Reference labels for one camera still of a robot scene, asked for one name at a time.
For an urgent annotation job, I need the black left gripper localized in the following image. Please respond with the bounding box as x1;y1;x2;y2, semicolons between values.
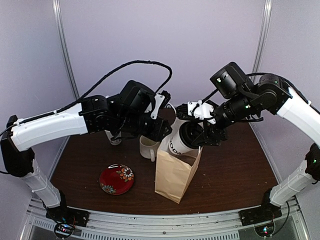
116;111;173;142

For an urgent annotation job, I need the white paper coffee cup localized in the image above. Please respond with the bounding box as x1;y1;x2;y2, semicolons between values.
168;122;196;156

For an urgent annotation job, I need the brown paper bag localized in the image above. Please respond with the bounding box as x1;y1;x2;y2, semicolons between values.
154;104;204;204

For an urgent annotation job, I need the black plastic cup lid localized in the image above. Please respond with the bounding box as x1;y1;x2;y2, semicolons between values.
179;121;204;149

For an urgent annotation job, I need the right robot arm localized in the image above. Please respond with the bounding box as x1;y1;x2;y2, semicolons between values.
187;62;320;221

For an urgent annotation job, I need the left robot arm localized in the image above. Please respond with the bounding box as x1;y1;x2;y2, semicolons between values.
0;80;172;222

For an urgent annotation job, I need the white ceramic mug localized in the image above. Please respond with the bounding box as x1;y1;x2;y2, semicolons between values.
139;135;160;162

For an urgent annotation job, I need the cup of white straws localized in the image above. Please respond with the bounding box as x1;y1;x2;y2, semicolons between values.
104;130;122;146

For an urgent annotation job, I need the red floral plate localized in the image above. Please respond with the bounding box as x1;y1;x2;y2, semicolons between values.
99;164;135;196

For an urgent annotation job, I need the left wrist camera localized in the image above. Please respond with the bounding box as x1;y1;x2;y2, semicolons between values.
145;90;171;120

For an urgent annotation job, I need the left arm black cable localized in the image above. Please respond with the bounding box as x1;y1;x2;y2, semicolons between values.
0;59;174;136

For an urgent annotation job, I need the aluminium front rail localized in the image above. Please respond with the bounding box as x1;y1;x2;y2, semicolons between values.
17;197;311;240

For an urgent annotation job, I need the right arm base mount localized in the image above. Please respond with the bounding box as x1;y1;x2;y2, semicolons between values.
239;201;282;226

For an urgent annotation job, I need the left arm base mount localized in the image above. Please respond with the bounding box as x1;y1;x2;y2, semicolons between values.
45;206;90;227

